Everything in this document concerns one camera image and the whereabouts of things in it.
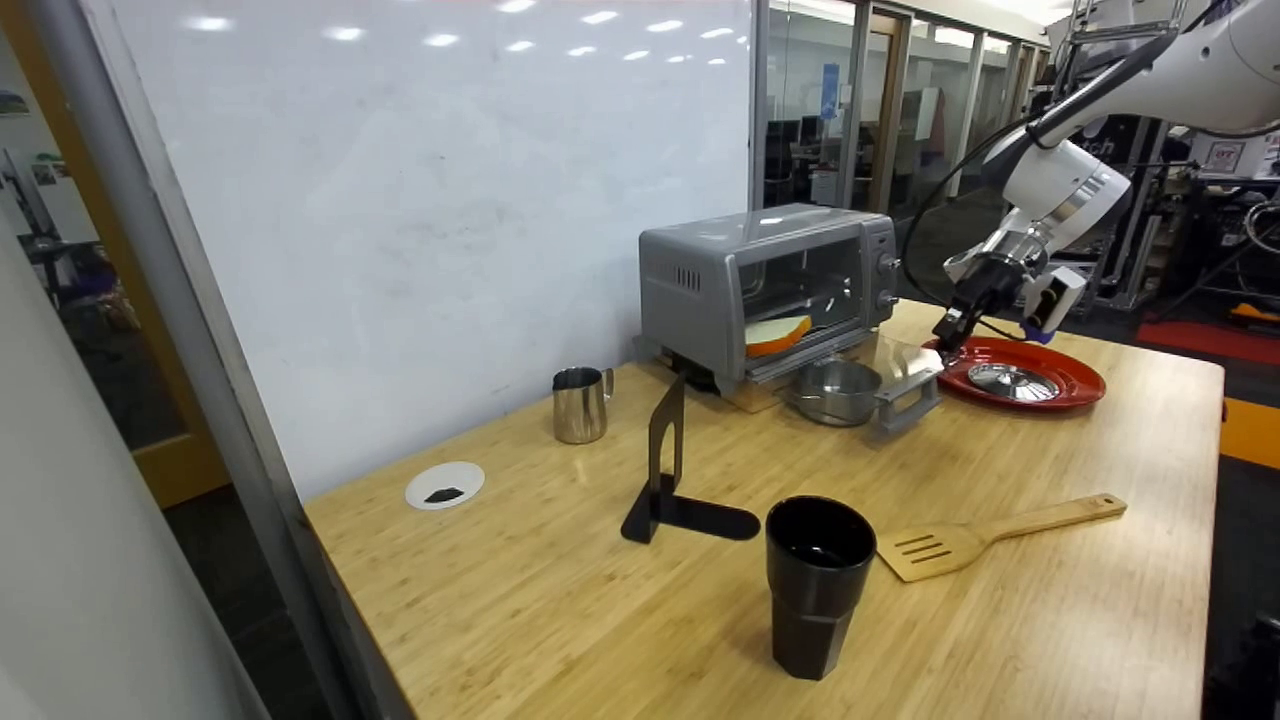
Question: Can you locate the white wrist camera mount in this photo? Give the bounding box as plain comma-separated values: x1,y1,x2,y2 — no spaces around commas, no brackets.
1021,261,1105,347

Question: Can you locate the grey metal frame post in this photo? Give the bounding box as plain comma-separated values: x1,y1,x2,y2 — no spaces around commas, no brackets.
19,0,419,720

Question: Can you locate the grey mini toaster oven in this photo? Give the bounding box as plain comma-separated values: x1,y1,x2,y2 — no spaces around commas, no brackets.
636,201,905,400

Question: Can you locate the glass oven door with handle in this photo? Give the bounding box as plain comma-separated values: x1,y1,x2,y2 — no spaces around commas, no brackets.
796,328,952,446

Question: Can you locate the round steel lid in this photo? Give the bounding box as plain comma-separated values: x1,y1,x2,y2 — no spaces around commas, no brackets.
964,361,1065,413

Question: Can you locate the red round plate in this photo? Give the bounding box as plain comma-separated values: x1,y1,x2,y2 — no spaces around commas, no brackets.
937,331,1110,415

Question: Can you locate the black plastic cup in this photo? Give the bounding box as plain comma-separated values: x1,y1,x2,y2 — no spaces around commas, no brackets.
765,493,880,684

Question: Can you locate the wooden slotted spatula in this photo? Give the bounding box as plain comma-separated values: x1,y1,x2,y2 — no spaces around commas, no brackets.
877,487,1133,589

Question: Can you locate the large white whiteboard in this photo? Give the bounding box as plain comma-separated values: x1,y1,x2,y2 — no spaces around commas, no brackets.
111,0,760,499

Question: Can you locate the black equipment rack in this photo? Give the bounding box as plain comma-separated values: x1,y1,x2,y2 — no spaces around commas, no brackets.
991,23,1205,323

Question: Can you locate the white table cable grommet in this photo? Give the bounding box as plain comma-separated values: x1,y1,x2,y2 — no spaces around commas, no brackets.
400,457,493,515

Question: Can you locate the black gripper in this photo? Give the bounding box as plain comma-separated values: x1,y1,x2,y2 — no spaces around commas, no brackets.
927,257,1046,361

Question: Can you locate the small steel milk pitcher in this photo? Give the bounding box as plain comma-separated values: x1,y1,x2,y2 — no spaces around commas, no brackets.
548,364,621,448

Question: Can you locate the black metal stand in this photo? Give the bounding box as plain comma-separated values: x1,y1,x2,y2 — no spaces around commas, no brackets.
621,377,765,549

